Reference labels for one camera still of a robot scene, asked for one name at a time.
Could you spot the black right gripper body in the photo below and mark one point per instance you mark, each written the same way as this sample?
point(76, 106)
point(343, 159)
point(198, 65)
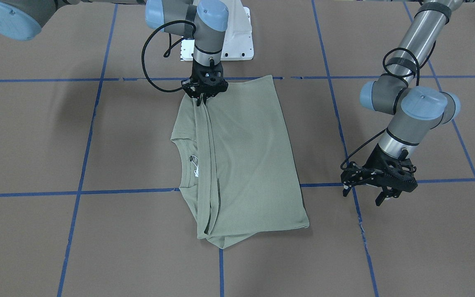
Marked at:
point(200, 94)

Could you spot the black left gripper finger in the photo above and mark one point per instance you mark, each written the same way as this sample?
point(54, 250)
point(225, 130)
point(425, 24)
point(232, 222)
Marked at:
point(384, 195)
point(394, 193)

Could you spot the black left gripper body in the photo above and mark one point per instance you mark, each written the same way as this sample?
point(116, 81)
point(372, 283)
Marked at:
point(367, 173)

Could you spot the olive green long-sleeve shirt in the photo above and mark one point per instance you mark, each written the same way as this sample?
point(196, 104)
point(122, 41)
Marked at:
point(247, 181)

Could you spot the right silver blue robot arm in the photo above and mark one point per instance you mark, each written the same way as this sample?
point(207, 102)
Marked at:
point(202, 21)

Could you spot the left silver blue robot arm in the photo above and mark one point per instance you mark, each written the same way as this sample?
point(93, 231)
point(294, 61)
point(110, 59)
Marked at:
point(415, 109)

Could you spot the white shirt tag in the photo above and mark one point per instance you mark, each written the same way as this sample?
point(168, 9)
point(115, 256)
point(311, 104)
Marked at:
point(195, 162)

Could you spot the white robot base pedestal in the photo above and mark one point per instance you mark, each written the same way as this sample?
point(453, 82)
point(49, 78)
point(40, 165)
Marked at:
point(238, 42)

